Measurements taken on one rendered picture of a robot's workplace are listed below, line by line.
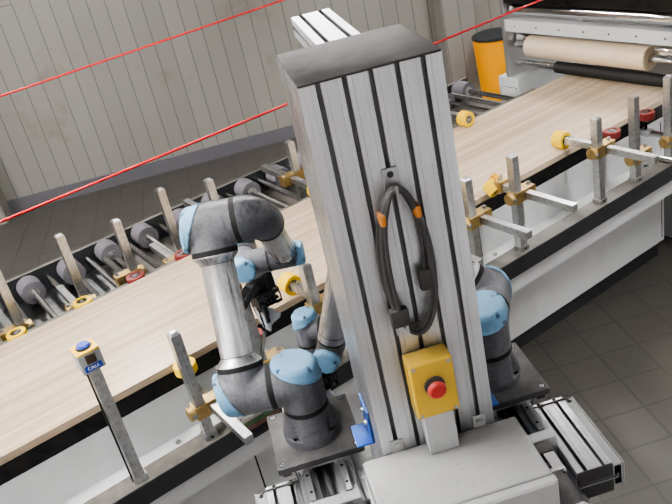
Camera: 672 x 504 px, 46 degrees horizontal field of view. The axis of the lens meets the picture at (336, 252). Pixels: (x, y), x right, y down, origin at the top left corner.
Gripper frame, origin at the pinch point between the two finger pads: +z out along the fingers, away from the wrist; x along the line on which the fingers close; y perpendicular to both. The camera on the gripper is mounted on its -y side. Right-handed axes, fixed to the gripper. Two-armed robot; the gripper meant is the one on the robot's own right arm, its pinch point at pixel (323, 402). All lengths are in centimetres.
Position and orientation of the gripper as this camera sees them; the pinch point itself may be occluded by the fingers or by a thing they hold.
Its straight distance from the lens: 253.5
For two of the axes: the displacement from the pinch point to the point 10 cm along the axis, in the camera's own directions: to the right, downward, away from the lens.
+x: 8.0, -4.2, 4.3
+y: 5.7, 2.8, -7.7
